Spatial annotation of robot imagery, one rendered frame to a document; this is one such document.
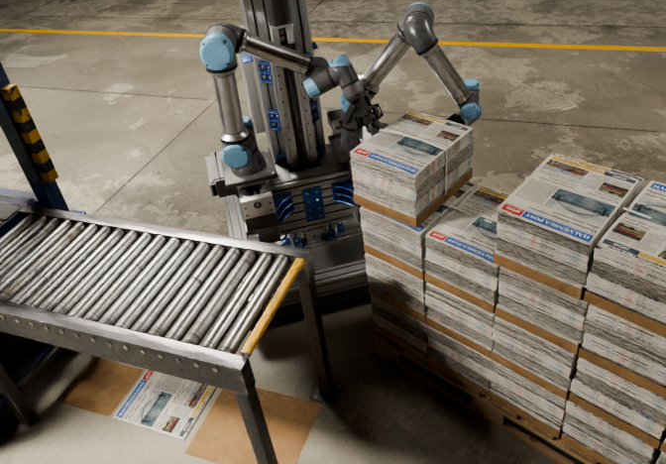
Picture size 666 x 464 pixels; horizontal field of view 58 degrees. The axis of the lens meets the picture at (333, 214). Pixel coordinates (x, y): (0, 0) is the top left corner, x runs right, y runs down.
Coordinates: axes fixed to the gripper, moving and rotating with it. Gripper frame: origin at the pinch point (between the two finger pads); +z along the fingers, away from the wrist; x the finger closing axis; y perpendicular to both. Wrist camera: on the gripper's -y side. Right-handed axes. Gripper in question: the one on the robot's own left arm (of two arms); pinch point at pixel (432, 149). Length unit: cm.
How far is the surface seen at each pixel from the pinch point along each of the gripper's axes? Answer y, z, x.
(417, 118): 21.0, 12.8, 2.0
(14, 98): 38, 102, -132
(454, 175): 5.8, 19.8, 22.3
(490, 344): -41, 46, 54
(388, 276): -31, 45, 9
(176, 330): -6, 124, -15
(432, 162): 20.3, 34.9, 22.8
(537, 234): 16, 47, 66
